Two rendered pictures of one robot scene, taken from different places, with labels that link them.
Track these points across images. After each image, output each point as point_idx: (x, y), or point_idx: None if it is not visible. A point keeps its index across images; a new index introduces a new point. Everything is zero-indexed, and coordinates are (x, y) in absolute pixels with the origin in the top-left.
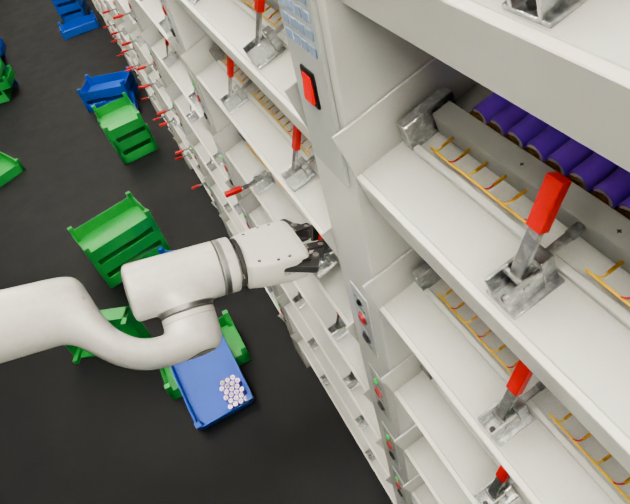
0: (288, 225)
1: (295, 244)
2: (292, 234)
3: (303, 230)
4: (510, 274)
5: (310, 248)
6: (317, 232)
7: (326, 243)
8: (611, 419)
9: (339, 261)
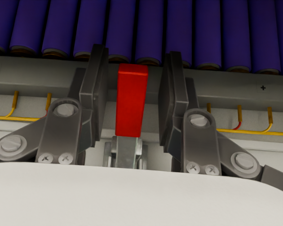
0: (27, 164)
1: (214, 210)
2: (116, 182)
3: (80, 132)
4: None
5: (219, 162)
6: (100, 107)
7: (190, 108)
8: None
9: (153, 137)
